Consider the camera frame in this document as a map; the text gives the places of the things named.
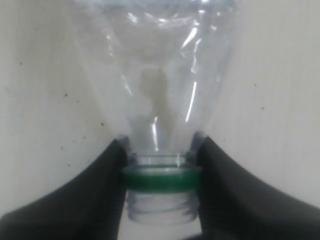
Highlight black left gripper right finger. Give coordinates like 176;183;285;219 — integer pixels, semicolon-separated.
191;131;320;240

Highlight clear plastic bottle green ring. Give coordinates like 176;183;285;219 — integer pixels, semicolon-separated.
67;0;245;223

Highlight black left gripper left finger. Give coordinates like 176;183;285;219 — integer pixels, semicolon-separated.
0;136;130;240

